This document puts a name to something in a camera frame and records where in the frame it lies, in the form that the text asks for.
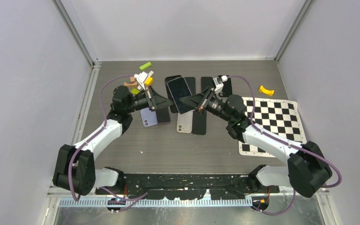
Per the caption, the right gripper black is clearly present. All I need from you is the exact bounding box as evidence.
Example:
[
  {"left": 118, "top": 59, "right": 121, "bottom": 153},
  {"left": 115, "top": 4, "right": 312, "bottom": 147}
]
[{"left": 180, "top": 86, "right": 234, "bottom": 123}]

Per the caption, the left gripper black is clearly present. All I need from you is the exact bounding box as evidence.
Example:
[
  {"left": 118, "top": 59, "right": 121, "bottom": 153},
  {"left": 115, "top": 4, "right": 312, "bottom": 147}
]
[{"left": 125, "top": 85, "right": 174, "bottom": 114}]

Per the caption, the black phone from lilac case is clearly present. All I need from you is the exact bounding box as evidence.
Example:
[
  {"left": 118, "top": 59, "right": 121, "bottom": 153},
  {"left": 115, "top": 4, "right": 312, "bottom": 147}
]
[{"left": 156, "top": 108, "right": 171, "bottom": 124}]

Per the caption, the black phone with dark frame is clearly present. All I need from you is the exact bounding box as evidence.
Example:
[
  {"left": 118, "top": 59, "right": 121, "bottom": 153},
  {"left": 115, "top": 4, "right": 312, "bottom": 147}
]
[{"left": 185, "top": 77, "right": 196, "bottom": 95}]

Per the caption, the black phone from beige case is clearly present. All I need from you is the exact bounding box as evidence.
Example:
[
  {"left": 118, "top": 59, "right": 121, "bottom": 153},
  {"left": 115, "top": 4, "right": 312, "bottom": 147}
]
[{"left": 191, "top": 111, "right": 207, "bottom": 135}]

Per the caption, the dark blue phone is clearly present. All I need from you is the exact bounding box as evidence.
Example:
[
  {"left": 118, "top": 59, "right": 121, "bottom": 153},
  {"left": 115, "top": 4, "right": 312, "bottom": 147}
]
[{"left": 168, "top": 76, "right": 193, "bottom": 114}]

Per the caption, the purple phone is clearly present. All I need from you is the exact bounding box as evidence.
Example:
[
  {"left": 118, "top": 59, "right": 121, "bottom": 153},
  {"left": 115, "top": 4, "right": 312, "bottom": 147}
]
[{"left": 201, "top": 76, "right": 214, "bottom": 91}]

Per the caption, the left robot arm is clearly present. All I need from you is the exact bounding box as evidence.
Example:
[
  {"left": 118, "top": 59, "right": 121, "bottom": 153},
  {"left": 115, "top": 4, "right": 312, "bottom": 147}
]
[{"left": 52, "top": 85, "right": 174, "bottom": 200}]

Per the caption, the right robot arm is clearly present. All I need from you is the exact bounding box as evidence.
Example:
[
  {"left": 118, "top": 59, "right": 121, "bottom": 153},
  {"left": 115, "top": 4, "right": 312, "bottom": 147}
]
[{"left": 180, "top": 89, "right": 333, "bottom": 197}]

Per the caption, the light green flat brick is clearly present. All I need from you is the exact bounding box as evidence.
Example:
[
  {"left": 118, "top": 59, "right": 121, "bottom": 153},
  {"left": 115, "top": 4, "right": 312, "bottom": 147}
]
[{"left": 130, "top": 89, "right": 140, "bottom": 95}]

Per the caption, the brown arch block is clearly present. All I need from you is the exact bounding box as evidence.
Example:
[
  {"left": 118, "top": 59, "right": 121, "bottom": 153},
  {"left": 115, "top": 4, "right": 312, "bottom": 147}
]
[{"left": 124, "top": 82, "right": 138, "bottom": 88}]

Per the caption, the green lego brick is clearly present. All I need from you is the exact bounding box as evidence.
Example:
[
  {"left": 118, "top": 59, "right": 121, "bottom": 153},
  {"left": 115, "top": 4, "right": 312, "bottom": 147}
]
[{"left": 139, "top": 62, "right": 152, "bottom": 71}]

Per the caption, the yellow curved block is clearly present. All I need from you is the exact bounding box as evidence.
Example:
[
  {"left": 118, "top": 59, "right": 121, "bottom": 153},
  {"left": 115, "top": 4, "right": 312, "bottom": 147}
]
[{"left": 259, "top": 85, "right": 275, "bottom": 97}]

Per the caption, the checkerboard mat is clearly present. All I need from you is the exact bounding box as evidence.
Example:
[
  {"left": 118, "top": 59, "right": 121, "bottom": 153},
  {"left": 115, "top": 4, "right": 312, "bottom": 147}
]
[{"left": 238, "top": 97, "right": 308, "bottom": 158}]

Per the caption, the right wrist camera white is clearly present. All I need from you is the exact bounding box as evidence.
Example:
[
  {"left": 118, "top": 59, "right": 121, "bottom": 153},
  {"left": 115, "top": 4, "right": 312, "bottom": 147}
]
[{"left": 213, "top": 75, "right": 229, "bottom": 94}]

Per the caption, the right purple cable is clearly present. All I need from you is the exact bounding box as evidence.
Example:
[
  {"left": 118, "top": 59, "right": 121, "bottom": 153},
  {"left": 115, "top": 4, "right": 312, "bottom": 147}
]
[{"left": 226, "top": 75, "right": 343, "bottom": 216}]

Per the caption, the purple cable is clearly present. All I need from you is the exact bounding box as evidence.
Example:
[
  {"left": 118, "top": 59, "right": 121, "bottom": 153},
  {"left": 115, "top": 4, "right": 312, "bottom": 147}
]
[
  {"left": 68, "top": 75, "right": 135, "bottom": 203},
  {"left": 226, "top": 75, "right": 343, "bottom": 216}
]

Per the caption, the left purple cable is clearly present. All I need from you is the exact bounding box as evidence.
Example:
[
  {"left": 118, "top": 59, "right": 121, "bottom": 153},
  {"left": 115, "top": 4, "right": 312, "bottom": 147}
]
[{"left": 68, "top": 75, "right": 135, "bottom": 203}]

